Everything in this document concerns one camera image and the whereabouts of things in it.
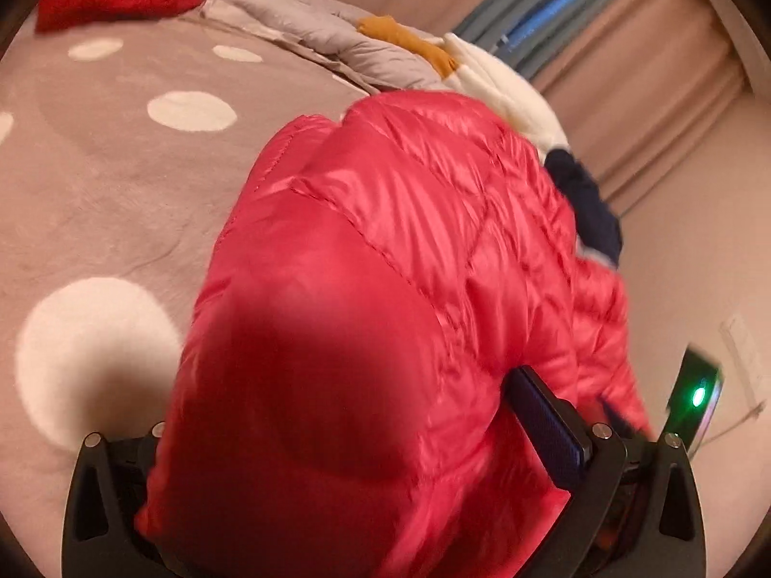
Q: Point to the blue-grey curtain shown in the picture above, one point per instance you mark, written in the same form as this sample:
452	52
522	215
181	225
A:
542	6

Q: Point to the pink-red down jacket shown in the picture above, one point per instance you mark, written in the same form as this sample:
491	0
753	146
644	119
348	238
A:
361	313

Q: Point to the grey quilt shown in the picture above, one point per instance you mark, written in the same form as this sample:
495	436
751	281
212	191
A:
301	18

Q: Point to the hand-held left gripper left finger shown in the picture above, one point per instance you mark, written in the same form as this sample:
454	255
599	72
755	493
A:
96	506

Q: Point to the navy cloth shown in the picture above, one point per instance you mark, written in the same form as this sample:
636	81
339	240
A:
587	204

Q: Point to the pink curtain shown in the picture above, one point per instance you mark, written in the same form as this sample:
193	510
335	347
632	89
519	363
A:
662	72

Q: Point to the polka dot brown blanket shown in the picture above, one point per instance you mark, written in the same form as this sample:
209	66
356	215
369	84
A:
120	204

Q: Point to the orange and white plush cloth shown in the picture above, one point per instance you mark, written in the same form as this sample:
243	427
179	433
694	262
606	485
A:
500	90

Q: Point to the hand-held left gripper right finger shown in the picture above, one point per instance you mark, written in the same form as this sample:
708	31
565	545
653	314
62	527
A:
551	427

